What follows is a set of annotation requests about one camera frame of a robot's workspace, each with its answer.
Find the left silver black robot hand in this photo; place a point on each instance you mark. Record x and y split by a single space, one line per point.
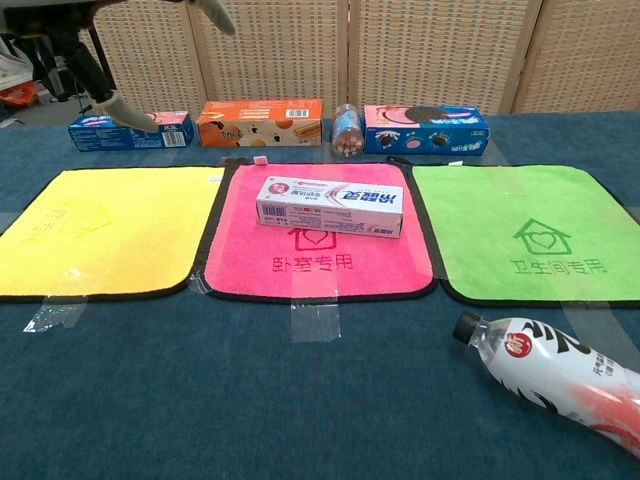
90 70

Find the white toothpaste box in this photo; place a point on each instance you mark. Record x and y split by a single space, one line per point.
330 205

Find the small blue Oreo box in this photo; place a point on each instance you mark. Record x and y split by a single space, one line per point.
125 137

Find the orange biscuit box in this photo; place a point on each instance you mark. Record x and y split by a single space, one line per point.
260 125

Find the large blue Oreo box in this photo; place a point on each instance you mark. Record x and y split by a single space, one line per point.
425 130

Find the yellow microfibre cloth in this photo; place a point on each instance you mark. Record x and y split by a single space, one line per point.
110 230

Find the clear tape strip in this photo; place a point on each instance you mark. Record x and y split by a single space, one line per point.
55 314
315 322

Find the clear cylinder snack jar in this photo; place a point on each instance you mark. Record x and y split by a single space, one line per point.
347 130

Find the pink microfibre cloth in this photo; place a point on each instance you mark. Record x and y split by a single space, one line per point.
320 270

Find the wooden rattan folding screen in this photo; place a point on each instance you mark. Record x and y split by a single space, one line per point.
400 50

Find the blue felt table cover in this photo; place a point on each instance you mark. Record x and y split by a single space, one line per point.
250 400

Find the green microfibre cloth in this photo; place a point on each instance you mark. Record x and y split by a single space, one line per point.
525 210

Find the white red drink bottle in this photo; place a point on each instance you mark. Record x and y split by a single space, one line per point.
555 370

